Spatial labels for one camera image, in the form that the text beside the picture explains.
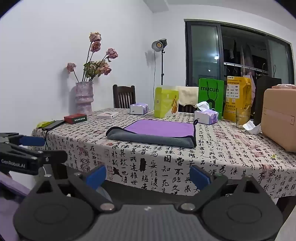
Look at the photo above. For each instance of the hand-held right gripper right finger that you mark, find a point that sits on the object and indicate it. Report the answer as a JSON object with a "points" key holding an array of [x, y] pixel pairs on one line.
{"points": [[198, 177]]}

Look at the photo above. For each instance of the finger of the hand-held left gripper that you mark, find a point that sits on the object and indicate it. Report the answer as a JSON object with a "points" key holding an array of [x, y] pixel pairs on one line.
{"points": [[49, 155], [32, 141]]}

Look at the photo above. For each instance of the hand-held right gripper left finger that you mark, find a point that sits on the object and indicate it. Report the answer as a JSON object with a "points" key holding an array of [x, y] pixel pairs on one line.
{"points": [[96, 177]]}

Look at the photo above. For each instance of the purple and grey towel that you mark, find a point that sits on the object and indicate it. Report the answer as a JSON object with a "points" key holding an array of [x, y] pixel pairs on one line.
{"points": [[159, 129]]}

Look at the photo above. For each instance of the person's left forearm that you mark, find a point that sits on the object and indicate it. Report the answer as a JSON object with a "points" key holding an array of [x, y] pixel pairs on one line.
{"points": [[9, 208]]}

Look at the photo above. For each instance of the yellow-green packet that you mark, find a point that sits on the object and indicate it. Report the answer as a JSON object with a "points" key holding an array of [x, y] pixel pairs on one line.
{"points": [[44, 124]]}

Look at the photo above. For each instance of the black power bank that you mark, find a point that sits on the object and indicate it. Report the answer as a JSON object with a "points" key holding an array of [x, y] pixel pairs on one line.
{"points": [[54, 124]]}

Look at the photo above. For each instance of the calligraphy print tablecloth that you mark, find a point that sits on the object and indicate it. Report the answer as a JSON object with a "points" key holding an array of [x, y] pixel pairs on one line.
{"points": [[161, 160]]}

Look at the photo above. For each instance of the red flat box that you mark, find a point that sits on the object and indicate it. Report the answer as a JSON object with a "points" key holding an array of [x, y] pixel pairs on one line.
{"points": [[75, 118]]}

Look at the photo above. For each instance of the purple tissue pack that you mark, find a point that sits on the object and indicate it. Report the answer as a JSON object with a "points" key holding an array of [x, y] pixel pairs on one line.
{"points": [[138, 109], [207, 117]]}

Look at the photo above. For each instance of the white flat box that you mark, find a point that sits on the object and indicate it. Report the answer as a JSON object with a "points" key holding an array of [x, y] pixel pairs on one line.
{"points": [[107, 114]]}

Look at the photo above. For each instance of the pink speckled ceramic vase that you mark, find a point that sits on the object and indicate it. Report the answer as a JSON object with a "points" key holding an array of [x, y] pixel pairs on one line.
{"points": [[84, 99]]}

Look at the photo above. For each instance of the dark wooden chair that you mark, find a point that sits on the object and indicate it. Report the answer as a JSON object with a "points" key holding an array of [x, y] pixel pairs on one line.
{"points": [[186, 109], [123, 96]]}

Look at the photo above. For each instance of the clear drinking glass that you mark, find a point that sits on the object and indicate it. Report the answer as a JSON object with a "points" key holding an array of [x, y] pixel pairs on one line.
{"points": [[242, 119]]}

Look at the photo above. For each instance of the white paper receipt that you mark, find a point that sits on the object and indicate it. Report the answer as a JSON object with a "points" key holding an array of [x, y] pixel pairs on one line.
{"points": [[253, 127]]}

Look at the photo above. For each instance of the yellow-green cardboard box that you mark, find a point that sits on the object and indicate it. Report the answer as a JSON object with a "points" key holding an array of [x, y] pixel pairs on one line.
{"points": [[165, 103]]}

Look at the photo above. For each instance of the beige cloth on chair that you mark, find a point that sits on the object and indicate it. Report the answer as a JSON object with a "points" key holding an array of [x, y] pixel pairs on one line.
{"points": [[187, 95]]}

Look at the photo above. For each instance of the green paper bag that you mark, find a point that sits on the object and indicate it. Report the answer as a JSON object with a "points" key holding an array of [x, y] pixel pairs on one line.
{"points": [[211, 92]]}

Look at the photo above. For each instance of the yellow plastic bag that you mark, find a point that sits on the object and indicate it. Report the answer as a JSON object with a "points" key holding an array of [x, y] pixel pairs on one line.
{"points": [[238, 95]]}

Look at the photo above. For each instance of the dried pink roses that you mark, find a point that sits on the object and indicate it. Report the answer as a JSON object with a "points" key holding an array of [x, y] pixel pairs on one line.
{"points": [[97, 64]]}

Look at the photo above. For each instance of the pink storage case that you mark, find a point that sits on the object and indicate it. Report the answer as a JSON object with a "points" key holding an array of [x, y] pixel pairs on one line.
{"points": [[279, 118]]}

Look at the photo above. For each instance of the black upright bag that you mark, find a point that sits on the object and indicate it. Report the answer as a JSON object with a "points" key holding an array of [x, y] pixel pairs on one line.
{"points": [[267, 97]]}

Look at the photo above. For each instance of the black framed sliding window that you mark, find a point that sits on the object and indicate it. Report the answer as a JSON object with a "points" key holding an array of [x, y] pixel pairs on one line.
{"points": [[205, 53]]}

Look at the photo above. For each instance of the pink cloth on case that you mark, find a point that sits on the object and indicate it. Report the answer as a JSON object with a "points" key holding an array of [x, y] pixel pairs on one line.
{"points": [[285, 86]]}

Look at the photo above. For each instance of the hanging pink garment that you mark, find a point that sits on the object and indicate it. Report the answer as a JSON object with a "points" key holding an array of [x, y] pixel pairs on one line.
{"points": [[247, 59]]}

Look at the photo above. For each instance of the studio light on stand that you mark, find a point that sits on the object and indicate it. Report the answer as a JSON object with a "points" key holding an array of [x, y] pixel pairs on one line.
{"points": [[159, 45]]}

